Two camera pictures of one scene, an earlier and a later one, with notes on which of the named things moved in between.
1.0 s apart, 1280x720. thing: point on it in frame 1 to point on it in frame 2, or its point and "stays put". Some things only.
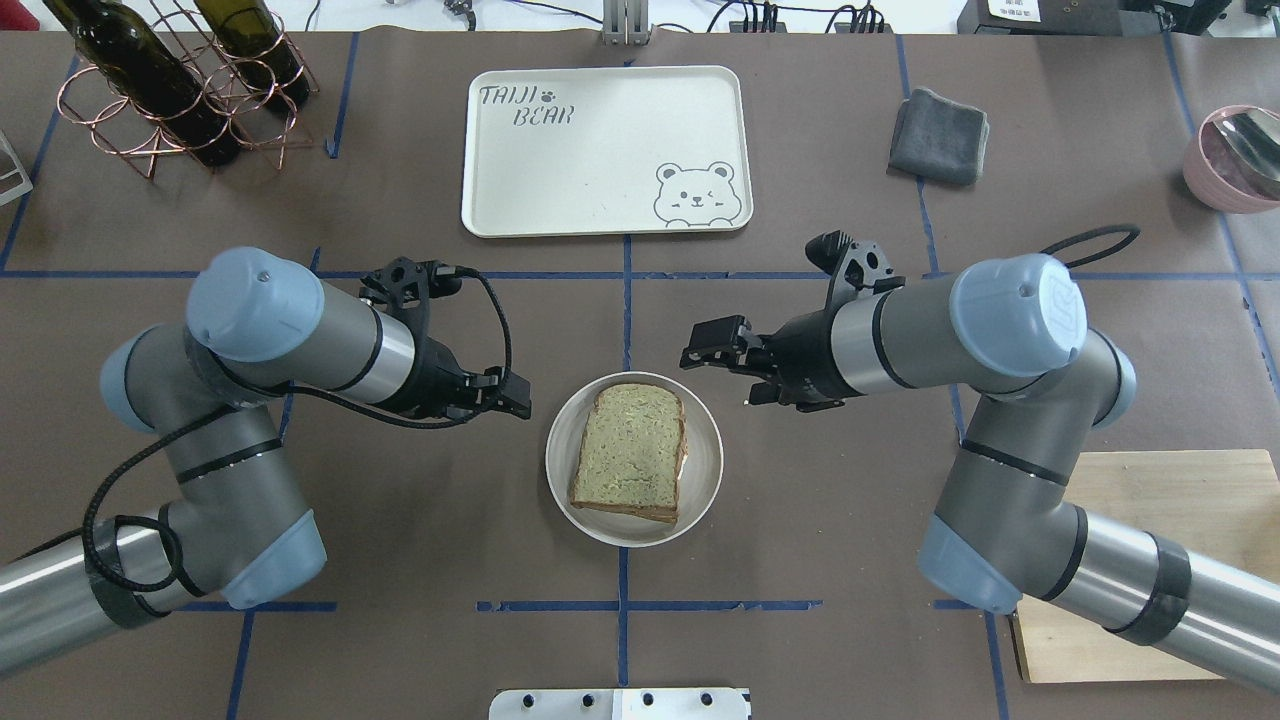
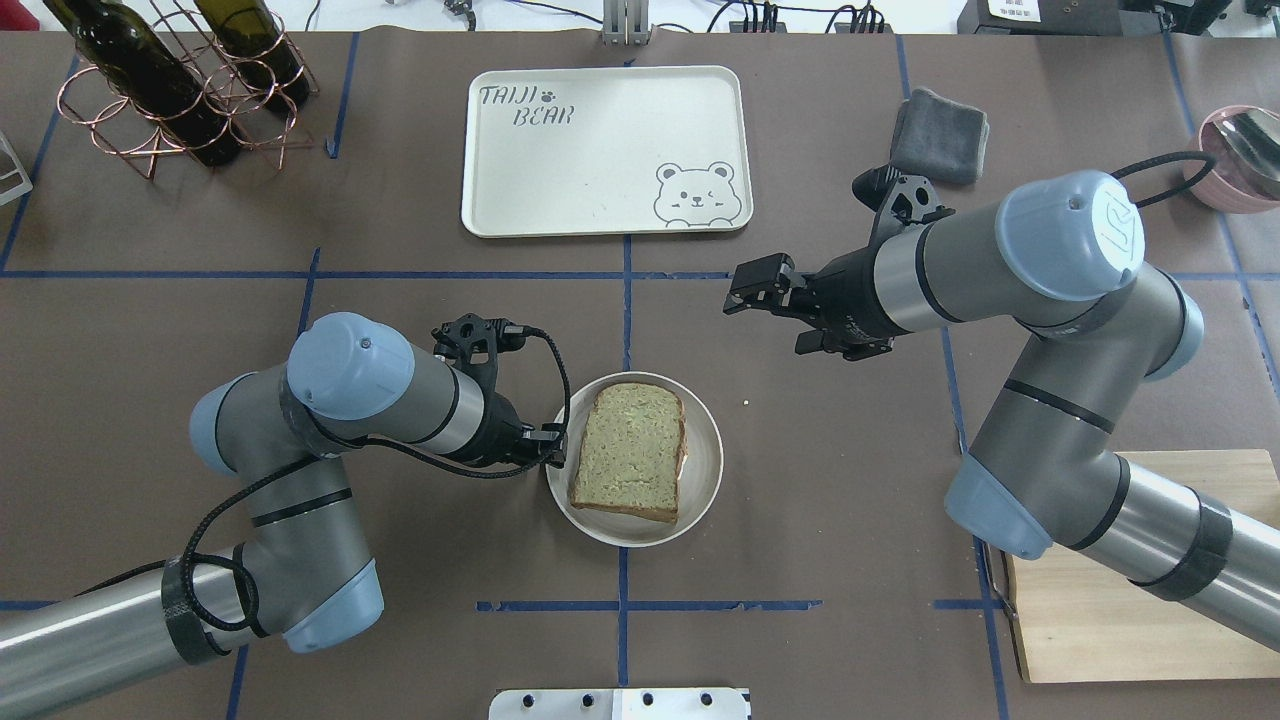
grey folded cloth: (938, 139) stays put
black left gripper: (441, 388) to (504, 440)
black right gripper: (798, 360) to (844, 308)
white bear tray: (568, 151) stays put
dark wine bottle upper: (119, 41) stays put
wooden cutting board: (1221, 504) stays put
